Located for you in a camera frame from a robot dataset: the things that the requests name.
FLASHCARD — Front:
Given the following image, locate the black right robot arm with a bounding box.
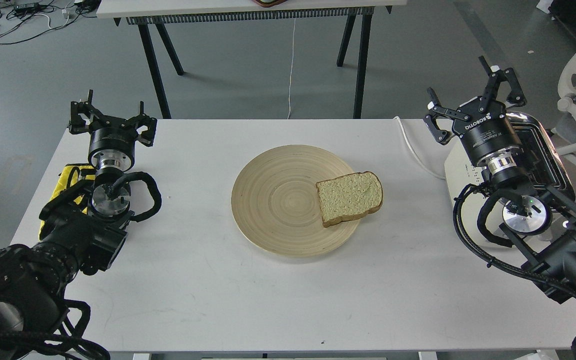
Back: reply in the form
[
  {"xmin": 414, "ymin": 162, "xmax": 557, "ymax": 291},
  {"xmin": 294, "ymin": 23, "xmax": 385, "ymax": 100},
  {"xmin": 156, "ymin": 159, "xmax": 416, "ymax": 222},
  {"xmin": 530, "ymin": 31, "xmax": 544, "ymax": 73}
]
[{"xmin": 423, "ymin": 55, "xmax": 576, "ymax": 359}]

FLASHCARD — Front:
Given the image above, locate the slice of bread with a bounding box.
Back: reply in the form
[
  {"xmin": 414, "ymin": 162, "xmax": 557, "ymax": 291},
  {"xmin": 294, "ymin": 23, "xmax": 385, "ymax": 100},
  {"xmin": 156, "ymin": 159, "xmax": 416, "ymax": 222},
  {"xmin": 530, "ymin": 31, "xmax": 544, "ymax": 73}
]
[{"xmin": 315, "ymin": 171, "xmax": 384, "ymax": 228}]

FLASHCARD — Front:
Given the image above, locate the thin white hanging cable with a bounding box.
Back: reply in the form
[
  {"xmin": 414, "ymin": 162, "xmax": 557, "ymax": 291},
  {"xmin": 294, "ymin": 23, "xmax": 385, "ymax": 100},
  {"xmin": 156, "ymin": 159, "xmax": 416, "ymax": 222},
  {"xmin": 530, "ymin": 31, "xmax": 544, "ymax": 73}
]
[{"xmin": 287, "ymin": 18, "xmax": 297, "ymax": 120}]

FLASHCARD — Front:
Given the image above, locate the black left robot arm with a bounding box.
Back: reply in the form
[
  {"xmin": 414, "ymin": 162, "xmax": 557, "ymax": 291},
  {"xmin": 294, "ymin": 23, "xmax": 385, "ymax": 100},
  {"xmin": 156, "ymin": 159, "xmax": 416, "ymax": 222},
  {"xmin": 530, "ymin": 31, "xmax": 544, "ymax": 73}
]
[{"xmin": 0, "ymin": 91, "xmax": 162, "ymax": 360}]

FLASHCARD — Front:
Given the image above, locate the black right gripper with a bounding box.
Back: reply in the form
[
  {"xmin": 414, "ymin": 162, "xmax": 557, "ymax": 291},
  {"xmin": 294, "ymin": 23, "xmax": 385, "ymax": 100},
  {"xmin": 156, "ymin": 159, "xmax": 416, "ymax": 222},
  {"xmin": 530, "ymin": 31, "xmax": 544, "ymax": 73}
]
[{"xmin": 423, "ymin": 55, "xmax": 527, "ymax": 167}]

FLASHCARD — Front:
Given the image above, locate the cream and chrome toaster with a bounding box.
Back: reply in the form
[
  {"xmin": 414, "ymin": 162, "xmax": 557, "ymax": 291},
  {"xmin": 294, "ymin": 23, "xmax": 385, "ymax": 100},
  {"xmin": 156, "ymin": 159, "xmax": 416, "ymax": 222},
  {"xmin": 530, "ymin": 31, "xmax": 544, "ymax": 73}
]
[{"xmin": 444, "ymin": 112, "xmax": 575, "ymax": 248}]

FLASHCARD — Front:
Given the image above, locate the yellow cloth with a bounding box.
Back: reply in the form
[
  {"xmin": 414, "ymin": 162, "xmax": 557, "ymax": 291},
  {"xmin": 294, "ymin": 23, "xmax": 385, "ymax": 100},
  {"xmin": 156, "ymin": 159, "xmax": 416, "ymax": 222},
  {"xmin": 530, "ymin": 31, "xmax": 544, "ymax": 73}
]
[{"xmin": 38, "ymin": 163, "xmax": 96, "ymax": 240}]

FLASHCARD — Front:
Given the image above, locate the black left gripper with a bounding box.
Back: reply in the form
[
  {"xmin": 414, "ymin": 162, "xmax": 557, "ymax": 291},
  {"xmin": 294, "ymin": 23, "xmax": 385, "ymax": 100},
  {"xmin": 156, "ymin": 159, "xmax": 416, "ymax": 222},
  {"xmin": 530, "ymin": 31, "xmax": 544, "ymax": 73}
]
[{"xmin": 69, "ymin": 89, "xmax": 158, "ymax": 168}]

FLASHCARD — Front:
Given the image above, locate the brown object on background table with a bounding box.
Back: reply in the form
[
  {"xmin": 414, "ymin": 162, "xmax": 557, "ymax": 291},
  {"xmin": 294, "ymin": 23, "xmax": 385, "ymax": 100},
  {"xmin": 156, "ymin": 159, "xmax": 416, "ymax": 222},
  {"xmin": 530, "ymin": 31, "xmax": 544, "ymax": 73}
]
[{"xmin": 253, "ymin": 0, "xmax": 286, "ymax": 8}]

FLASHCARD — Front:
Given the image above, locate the white background table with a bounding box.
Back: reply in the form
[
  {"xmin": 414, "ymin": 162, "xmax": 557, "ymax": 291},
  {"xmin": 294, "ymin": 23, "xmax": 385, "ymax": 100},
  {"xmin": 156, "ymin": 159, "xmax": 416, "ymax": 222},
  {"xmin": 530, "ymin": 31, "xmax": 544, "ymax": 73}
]
[{"xmin": 96, "ymin": 0, "xmax": 407, "ymax": 119}]

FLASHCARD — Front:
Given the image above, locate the round wooden plate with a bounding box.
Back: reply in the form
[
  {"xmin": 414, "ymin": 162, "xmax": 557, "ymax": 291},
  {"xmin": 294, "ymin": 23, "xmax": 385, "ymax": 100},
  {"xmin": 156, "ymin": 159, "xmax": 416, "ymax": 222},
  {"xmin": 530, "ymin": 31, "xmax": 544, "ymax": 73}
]
[{"xmin": 230, "ymin": 145, "xmax": 360, "ymax": 258}]

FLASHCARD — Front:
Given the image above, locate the white toaster power cable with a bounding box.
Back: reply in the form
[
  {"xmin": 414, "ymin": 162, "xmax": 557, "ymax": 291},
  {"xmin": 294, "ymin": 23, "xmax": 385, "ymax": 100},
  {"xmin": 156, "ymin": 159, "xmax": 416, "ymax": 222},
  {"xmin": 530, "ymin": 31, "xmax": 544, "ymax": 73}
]
[{"xmin": 393, "ymin": 116, "xmax": 447, "ymax": 180}]

